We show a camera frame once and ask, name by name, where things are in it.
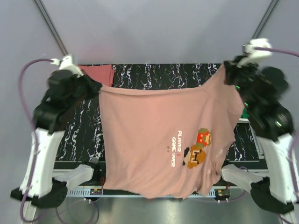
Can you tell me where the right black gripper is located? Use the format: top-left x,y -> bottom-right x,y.
222,53 -> 258,109

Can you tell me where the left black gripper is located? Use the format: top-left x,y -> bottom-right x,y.
67,69 -> 102,110

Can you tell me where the pink t shirt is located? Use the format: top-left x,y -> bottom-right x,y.
99,66 -> 244,199

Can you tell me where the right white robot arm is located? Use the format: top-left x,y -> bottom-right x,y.
212,56 -> 299,215

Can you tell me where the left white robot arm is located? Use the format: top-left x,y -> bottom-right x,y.
10,70 -> 102,209

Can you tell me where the green t shirt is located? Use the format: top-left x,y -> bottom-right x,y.
241,108 -> 249,119

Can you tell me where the folded red t shirt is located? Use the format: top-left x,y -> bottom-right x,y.
78,65 -> 114,87

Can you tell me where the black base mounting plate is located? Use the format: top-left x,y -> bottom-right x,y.
84,162 -> 231,199

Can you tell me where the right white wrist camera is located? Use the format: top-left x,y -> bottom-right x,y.
237,38 -> 272,68

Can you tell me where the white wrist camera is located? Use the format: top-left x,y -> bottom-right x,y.
50,55 -> 84,78
237,38 -> 272,68

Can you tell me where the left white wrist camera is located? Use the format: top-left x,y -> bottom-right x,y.
50,55 -> 84,78

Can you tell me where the white slotted cable duct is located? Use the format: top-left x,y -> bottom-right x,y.
66,188 -> 217,197

